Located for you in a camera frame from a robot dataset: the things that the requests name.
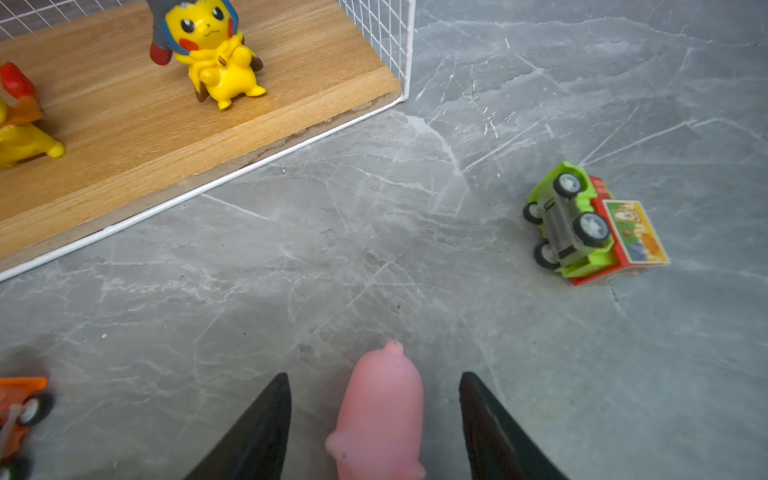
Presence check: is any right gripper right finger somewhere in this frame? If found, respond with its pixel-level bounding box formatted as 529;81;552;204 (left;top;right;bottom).
459;372;567;480

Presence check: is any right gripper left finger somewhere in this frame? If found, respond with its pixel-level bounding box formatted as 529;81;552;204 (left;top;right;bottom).
186;372;292;480

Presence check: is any pink pig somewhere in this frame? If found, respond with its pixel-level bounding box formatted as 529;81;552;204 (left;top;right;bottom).
325;340;427;479

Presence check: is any green toy car right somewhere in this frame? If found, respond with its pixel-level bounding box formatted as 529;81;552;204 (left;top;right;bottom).
522;161;671;286

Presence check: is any orange green toy truck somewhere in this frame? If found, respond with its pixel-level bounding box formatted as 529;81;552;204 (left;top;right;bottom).
1;377;55;480

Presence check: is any orange pikachu figure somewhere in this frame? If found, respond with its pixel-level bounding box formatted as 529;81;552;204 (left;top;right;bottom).
1;62;66;169

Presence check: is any grey hooded pikachu figure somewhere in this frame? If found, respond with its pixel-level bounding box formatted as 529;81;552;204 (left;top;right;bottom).
147;0;266;110

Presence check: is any white wire wooden shelf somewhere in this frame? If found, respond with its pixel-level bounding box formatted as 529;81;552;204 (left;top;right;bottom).
1;1;416;279

